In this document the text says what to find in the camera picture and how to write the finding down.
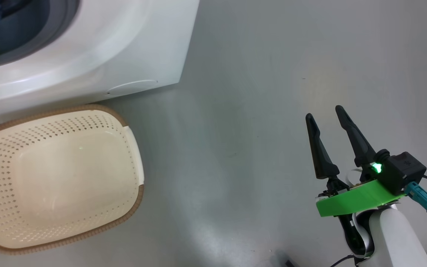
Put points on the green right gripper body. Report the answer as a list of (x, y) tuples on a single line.
[(358, 198)]

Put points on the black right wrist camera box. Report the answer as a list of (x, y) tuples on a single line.
[(402, 172)]

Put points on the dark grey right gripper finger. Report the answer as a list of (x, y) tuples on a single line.
[(358, 144), (321, 159)]

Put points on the cream perforated laundry basket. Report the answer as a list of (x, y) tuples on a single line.
[(61, 178)]

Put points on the teal right camera connector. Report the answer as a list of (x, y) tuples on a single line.
[(421, 198)]

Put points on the white front-load washing machine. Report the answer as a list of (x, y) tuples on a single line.
[(106, 44)]

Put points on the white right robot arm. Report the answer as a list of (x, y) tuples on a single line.
[(395, 241)]

